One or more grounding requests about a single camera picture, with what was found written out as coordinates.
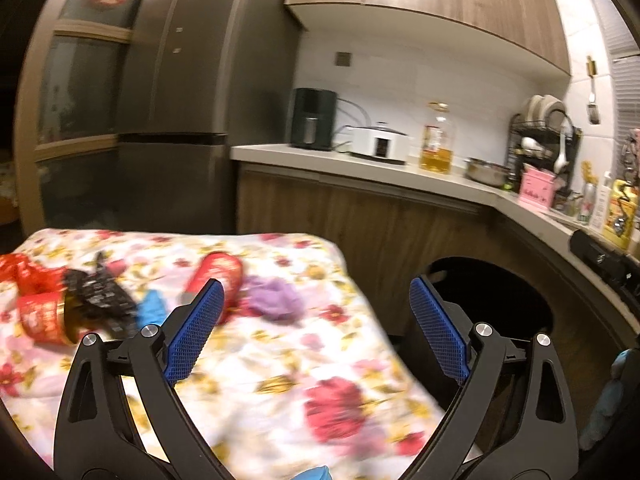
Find yellow detergent bottle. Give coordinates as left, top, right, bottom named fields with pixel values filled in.
left=602, top=179, right=633, bottom=248

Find steel kitchen faucet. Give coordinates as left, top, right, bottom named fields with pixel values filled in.
left=614, top=132, right=640, bottom=238

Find wooden upper cabinets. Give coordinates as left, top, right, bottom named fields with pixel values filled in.
left=284, top=0, right=572, bottom=77

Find wooden glass panel door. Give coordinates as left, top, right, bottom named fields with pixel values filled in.
left=15, top=0, right=166, bottom=226

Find black trash bin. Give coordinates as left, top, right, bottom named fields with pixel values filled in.
left=400, top=256, right=556, bottom=411

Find purple cloth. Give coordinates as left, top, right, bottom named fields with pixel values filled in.
left=246, top=276, right=304, bottom=324

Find blue plastic bag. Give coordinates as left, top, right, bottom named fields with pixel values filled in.
left=136, top=290, right=167, bottom=328

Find window blinds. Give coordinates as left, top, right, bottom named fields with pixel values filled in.
left=580, top=0, right=640, bottom=126

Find beer can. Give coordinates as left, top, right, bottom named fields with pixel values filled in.
left=579, top=182, right=596, bottom=223

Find hanging metal spatula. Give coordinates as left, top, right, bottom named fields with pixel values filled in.
left=586, top=56, right=601, bottom=125

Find white ladle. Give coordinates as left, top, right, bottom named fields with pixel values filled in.
left=554, top=122, right=571, bottom=171

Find blue fuzzy cloth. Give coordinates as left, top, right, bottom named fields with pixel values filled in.
left=581, top=349, right=632, bottom=453

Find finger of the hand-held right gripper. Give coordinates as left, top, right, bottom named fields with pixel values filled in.
left=569, top=229, right=640, bottom=311

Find red snack packet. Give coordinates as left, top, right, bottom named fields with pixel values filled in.
left=182, top=252, right=245, bottom=311

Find black plastic bag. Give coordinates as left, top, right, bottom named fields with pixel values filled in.
left=62, top=251, right=140, bottom=341

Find black power cable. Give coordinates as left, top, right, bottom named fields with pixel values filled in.
left=332, top=99, right=371, bottom=153

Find floral blanket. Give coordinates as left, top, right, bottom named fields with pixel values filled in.
left=0, top=227, right=451, bottom=480

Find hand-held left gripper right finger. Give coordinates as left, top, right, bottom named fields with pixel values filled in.
left=397, top=275, right=580, bottom=480

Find steel pot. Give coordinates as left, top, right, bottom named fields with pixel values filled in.
left=464, top=157, right=511, bottom=187

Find grey refrigerator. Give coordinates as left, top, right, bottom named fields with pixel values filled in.
left=117, top=0, right=305, bottom=235

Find red patterned plastic bag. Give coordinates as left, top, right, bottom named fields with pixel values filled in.
left=0, top=254, right=68, bottom=297

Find black dish rack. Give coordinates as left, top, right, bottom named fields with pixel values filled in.
left=506, top=110, right=583, bottom=201

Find red patterned can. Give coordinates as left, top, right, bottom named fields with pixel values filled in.
left=16, top=291, right=78, bottom=347

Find cooking oil bottle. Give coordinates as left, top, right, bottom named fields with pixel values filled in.
left=419, top=102, right=457, bottom=175

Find white rice cooker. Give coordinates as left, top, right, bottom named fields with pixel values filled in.
left=347, top=122, right=413, bottom=165

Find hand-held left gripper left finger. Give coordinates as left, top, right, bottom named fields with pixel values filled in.
left=54, top=278, right=226, bottom=480

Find white bottle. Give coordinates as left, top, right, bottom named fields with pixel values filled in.
left=592, top=172, right=613, bottom=228

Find black air fryer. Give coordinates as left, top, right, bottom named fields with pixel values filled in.
left=291, top=87, right=337, bottom=152

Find pink utensil holder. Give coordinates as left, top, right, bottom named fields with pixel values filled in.
left=519, top=167, right=558, bottom=211

